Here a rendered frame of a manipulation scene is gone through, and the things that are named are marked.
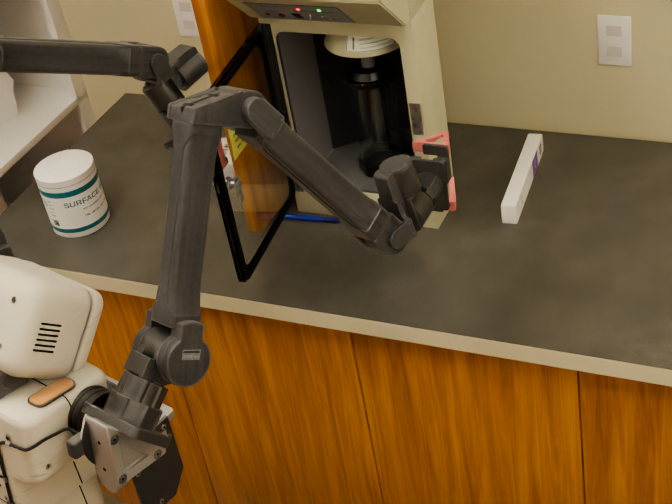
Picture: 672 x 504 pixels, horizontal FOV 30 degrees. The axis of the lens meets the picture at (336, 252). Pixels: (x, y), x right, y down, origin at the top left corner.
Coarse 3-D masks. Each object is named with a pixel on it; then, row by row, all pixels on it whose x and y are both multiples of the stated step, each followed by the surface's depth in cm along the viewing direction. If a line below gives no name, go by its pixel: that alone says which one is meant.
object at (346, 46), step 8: (328, 40) 243; (336, 40) 241; (344, 40) 239; (352, 40) 238; (360, 40) 238; (368, 40) 238; (376, 40) 238; (384, 40) 238; (392, 40) 239; (328, 48) 243; (336, 48) 241; (344, 48) 240; (352, 48) 239; (360, 48) 238; (368, 48) 238; (376, 48) 238; (384, 48) 238; (392, 48) 239; (344, 56) 240; (352, 56) 239; (360, 56) 239; (368, 56) 239
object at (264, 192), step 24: (240, 48) 234; (240, 72) 233; (264, 72) 243; (264, 96) 244; (240, 144) 235; (240, 168) 236; (264, 168) 247; (216, 192) 228; (264, 192) 248; (288, 192) 259; (240, 216) 238; (264, 216) 248; (240, 240) 238
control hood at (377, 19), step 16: (240, 0) 228; (256, 0) 226; (272, 0) 224; (288, 0) 222; (304, 0) 220; (320, 0) 219; (336, 0) 218; (352, 0) 216; (368, 0) 215; (384, 0) 215; (400, 0) 222; (256, 16) 237; (352, 16) 225; (368, 16) 223; (384, 16) 222; (400, 16) 223
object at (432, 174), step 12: (420, 156) 220; (420, 168) 220; (432, 168) 219; (444, 168) 218; (420, 180) 218; (432, 180) 218; (444, 180) 219; (432, 192) 217; (444, 192) 221; (444, 204) 223
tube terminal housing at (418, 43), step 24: (408, 0) 225; (432, 0) 236; (288, 24) 239; (312, 24) 237; (336, 24) 235; (360, 24) 233; (408, 24) 228; (432, 24) 237; (408, 48) 231; (432, 48) 239; (408, 72) 235; (432, 72) 241; (408, 96) 238; (432, 96) 242; (432, 120) 244; (432, 216) 254
